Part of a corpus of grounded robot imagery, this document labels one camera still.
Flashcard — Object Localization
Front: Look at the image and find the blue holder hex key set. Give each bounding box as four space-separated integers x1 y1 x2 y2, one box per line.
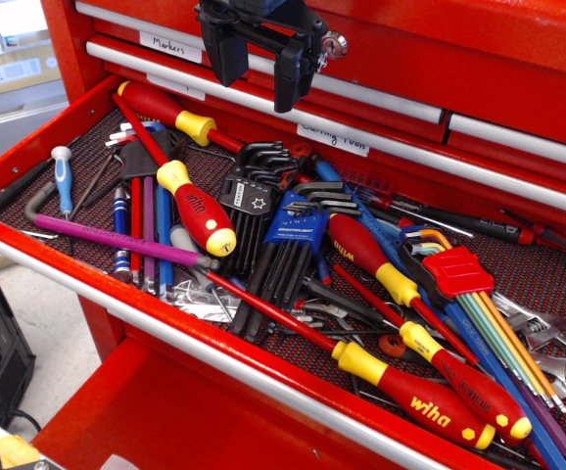
228 180 360 343

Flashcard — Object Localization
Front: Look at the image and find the blue metal pen screwdriver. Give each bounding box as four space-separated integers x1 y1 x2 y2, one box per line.
113 186 132 282

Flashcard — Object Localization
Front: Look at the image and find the red yellow screwdriver centre left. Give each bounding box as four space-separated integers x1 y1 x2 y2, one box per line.
113 93 237 258

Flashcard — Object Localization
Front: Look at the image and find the red tool chest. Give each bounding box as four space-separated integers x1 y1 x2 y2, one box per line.
31 0 566 470

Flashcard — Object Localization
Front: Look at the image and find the violet long Allen key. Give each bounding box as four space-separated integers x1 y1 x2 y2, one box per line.
24 182 219 271

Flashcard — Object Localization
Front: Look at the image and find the white Markers label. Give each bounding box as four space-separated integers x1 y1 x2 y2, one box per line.
139 31 203 64

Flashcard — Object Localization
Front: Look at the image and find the colored hex keys black holder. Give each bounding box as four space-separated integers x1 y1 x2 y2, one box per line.
114 129 173 298

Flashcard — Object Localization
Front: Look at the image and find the silver cabinet lock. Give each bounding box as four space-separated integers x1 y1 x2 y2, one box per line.
322 30 349 60

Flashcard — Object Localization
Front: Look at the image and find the grey handled small screwdriver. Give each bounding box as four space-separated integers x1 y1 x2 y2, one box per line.
168 223 235 324

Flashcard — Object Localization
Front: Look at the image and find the red yellow screwdriver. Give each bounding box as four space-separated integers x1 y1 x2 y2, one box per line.
113 93 237 258
206 272 495 450
328 212 480 366
118 80 243 154
334 264 533 442

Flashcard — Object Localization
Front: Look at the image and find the red yellow screwdriver middle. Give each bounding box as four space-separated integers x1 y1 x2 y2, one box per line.
328 212 480 366

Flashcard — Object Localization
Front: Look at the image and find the white cutting tools label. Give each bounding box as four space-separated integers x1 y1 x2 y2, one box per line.
297 123 370 158

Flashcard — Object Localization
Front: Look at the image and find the small blue white screwdriver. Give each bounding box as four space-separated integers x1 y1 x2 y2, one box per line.
50 145 75 256

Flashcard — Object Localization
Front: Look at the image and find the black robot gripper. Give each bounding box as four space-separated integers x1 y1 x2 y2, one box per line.
197 1 328 113

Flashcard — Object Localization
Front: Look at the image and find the black pen tool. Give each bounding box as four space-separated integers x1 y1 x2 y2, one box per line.
0 161 49 211

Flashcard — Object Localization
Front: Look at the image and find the red yellow screwdriver front right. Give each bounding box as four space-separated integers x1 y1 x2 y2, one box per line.
334 264 533 442

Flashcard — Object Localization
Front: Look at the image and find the silver adjustable wrench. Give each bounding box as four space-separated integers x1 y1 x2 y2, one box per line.
492 291 566 399

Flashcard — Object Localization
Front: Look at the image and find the red yellow screwdriver back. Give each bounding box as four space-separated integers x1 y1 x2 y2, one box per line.
118 80 243 154

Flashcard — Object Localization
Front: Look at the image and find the open red drawer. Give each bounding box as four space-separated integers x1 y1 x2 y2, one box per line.
0 73 566 469

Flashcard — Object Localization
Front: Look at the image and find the black torx key set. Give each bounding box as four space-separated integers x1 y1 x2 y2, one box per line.
218 141 299 275

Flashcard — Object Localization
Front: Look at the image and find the rainbow hex key set red holder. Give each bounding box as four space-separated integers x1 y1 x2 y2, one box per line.
400 229 566 412

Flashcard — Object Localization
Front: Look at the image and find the long blue Allen key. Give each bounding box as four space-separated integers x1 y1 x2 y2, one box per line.
311 155 566 469

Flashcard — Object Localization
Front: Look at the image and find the black red precision screwdriver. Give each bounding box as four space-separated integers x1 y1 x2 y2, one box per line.
352 185 535 246

